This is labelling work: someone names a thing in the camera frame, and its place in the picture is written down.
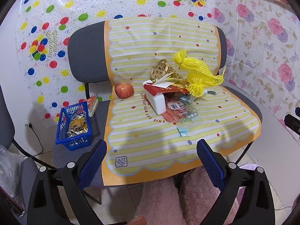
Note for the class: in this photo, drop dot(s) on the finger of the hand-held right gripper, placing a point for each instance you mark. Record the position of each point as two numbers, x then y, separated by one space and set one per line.
293 123

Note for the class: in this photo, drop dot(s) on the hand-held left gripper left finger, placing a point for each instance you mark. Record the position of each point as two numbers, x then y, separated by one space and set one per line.
92 166

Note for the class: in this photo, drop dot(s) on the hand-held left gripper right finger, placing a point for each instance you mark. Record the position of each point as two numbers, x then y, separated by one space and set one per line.
211 166

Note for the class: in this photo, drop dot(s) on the blue plastic basket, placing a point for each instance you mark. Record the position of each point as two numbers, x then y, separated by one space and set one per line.
77 143

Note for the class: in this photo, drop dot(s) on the clear plastic food wrapper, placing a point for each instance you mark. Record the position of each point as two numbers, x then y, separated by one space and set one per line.
182 112

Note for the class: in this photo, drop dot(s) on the yellow mesh net bag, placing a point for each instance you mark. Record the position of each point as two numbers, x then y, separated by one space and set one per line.
196 70

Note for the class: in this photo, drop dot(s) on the person's left hand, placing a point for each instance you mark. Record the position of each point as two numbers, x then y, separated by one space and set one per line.
139 221

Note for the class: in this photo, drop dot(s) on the pink fleece pants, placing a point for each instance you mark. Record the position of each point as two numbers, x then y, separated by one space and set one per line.
194 196

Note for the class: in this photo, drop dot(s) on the pile of gold wrappers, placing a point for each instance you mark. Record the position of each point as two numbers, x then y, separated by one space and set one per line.
77 124

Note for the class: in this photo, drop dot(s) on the clear snack packet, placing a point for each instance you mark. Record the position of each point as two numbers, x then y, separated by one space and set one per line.
93 103

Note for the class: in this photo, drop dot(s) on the red apple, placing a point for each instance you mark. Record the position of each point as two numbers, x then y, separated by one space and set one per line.
123 91

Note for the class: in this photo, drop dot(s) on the white milk carton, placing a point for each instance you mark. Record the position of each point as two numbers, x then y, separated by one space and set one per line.
157 103

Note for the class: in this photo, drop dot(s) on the clear plastic bag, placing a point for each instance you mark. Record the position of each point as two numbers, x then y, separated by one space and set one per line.
9 168

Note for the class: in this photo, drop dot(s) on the floral print plastic sheet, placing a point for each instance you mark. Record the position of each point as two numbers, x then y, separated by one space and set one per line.
257 39

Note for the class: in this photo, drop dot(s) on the grey office chair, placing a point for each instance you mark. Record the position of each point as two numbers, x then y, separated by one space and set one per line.
89 51
5 117

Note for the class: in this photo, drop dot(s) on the woven bamboo basket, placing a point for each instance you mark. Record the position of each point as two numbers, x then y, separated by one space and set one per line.
161 69

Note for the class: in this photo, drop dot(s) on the yellow striped paper mat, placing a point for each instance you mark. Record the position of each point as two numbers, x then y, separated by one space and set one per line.
164 42

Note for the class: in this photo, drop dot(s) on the balloon print plastic sheet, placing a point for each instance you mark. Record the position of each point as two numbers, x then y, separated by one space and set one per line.
93 0

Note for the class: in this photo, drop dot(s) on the white wall socket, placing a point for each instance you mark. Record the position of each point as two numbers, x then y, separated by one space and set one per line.
28 123

